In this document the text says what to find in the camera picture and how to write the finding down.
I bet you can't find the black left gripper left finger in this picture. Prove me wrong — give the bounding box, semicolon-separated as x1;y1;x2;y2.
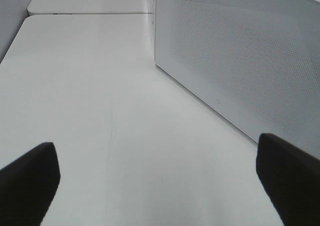
0;142;61;225

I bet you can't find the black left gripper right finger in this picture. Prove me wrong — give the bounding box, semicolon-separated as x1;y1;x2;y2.
255;133;320;225

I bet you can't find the white microwave door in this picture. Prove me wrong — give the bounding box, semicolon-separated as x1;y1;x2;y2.
155;0;320;157

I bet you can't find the white microwave oven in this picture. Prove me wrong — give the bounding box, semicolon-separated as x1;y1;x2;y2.
150;0;156;36

